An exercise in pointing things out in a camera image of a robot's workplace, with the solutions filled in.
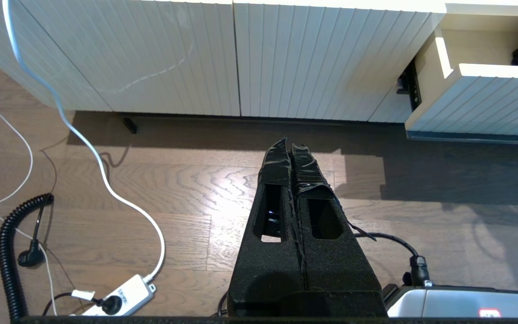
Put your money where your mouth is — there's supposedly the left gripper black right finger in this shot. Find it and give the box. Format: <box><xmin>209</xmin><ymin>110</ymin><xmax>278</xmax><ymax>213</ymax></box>
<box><xmin>290</xmin><ymin>144</ymin><xmax>388</xmax><ymax>316</ymax></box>

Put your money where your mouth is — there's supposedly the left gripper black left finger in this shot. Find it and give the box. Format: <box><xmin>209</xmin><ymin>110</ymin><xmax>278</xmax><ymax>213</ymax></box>
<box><xmin>227</xmin><ymin>136</ymin><xmax>307</xmax><ymax>316</ymax></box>

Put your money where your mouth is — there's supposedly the white cabinet drawer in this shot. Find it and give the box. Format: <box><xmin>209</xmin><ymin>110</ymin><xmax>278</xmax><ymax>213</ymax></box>
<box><xmin>404</xmin><ymin>13</ymin><xmax>518</xmax><ymax>145</ymax></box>

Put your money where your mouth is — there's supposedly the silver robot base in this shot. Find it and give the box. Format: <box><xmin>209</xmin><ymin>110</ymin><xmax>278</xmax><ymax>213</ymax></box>
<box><xmin>383</xmin><ymin>283</ymin><xmax>518</xmax><ymax>318</ymax></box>

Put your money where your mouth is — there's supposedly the white tv cabinet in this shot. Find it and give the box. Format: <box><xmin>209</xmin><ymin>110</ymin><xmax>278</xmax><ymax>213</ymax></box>
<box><xmin>0</xmin><ymin>0</ymin><xmax>518</xmax><ymax>124</ymax></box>

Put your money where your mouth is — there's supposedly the white power strip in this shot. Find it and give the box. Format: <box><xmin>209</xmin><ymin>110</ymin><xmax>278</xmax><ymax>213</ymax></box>
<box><xmin>81</xmin><ymin>274</ymin><xmax>157</xmax><ymax>316</ymax></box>

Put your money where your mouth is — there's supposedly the black cable loop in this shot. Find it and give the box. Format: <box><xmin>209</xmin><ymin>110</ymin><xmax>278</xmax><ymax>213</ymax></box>
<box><xmin>353</xmin><ymin>232</ymin><xmax>431</xmax><ymax>287</ymax></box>

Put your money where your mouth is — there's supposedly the black plug with cable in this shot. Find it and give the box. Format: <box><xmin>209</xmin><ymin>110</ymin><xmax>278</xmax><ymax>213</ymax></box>
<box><xmin>42</xmin><ymin>292</ymin><xmax>123</xmax><ymax>316</ymax></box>

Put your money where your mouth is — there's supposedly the thick white cable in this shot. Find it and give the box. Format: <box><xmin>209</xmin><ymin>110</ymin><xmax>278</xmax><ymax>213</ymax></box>
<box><xmin>2</xmin><ymin>0</ymin><xmax>166</xmax><ymax>285</ymax></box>

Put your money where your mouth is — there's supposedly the black drawer slide rail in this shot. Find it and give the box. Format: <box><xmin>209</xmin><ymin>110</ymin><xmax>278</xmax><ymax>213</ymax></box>
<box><xmin>396</xmin><ymin>58</ymin><xmax>422</xmax><ymax>112</ymax></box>

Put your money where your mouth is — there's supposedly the black coiled cable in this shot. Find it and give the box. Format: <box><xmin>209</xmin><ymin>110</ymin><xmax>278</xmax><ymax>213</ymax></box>
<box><xmin>0</xmin><ymin>193</ymin><xmax>55</xmax><ymax>321</ymax></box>

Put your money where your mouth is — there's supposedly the thin white cable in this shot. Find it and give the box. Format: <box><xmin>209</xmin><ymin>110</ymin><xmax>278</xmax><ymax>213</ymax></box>
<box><xmin>0</xmin><ymin>92</ymin><xmax>58</xmax><ymax>316</ymax></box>

